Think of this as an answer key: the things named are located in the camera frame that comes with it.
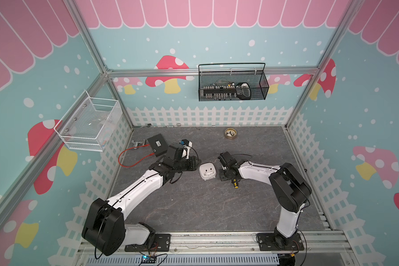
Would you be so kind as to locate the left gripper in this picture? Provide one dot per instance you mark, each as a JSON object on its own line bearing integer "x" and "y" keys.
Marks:
{"x": 193, "y": 165}

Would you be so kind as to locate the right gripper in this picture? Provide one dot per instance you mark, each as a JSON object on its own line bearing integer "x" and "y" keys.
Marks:
{"x": 221, "y": 176}

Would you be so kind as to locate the black yellow screwdriver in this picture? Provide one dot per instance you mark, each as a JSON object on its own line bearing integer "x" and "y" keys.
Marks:
{"x": 235, "y": 183}

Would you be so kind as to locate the white square alarm clock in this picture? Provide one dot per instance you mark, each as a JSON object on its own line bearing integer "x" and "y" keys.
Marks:
{"x": 207, "y": 171}

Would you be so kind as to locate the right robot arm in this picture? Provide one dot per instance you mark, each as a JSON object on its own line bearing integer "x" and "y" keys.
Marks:
{"x": 290, "y": 188}

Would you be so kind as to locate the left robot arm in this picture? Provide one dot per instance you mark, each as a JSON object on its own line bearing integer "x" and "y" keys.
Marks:
{"x": 105, "y": 227}

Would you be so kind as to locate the black box device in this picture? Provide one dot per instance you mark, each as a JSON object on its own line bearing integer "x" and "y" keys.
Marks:
{"x": 158, "y": 144}

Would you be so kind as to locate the brown tape roll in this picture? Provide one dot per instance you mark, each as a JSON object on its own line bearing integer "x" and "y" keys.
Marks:
{"x": 230, "y": 133}

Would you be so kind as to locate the black socket bit set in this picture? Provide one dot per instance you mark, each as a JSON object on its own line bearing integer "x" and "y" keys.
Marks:
{"x": 219, "y": 93}

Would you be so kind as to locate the small green circuit board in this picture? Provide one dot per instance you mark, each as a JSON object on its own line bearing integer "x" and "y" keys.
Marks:
{"x": 148, "y": 259}

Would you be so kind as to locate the metal clamp bracket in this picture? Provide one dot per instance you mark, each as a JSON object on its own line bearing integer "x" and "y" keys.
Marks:
{"x": 137, "y": 144}

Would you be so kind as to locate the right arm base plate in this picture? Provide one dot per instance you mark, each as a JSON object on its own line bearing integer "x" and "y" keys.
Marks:
{"x": 277, "y": 242}

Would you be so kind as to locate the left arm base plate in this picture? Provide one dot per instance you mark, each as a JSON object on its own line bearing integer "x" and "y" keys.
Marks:
{"x": 157, "y": 242}

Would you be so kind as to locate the black wire mesh basket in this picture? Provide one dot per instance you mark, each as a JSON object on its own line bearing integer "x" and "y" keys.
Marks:
{"x": 250, "y": 77}

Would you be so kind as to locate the white wire mesh basket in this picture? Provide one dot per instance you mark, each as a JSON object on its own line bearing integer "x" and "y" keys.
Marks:
{"x": 90, "y": 123}

